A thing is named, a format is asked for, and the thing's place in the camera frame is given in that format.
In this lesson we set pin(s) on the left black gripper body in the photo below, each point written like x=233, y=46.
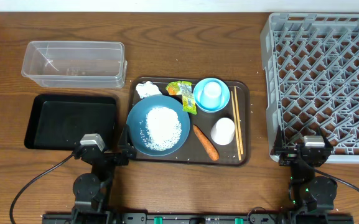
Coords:
x=119, y=161

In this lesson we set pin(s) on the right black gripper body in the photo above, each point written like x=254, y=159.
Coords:
x=288, y=156

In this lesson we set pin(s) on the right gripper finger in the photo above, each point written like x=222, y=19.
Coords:
x=278, y=143
x=325, y=141

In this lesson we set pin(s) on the dark blue plate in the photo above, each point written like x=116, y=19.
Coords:
x=136, y=122

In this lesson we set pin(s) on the pile of white rice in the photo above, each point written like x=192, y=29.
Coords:
x=163, y=129

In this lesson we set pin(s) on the pale pink cup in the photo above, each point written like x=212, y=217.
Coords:
x=223, y=131

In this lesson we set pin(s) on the orange carrot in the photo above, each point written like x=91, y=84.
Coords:
x=207, y=145

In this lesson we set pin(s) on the light blue cup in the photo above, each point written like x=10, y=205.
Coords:
x=210, y=97

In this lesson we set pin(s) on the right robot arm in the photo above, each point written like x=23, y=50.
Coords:
x=313, y=196

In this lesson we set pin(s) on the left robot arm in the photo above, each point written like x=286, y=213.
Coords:
x=92, y=190

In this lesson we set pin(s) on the grey dishwasher rack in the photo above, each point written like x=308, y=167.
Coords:
x=311, y=62

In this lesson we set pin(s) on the dark brown serving tray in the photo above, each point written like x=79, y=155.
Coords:
x=192, y=151

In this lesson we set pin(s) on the crumpled white tissue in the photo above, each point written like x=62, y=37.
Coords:
x=147, y=89

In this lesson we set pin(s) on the black plastic tray bin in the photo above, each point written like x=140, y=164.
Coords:
x=58, y=122

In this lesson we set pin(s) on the right wooden chopstick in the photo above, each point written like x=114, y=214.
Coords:
x=238, y=121

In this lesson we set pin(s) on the green snack wrapper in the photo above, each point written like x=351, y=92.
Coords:
x=184, y=89

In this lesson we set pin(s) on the clear plastic bin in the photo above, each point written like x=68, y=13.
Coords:
x=75, y=64

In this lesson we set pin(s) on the light blue bowl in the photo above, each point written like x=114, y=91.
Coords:
x=224, y=99

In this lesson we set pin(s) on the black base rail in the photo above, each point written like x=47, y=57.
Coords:
x=142, y=218

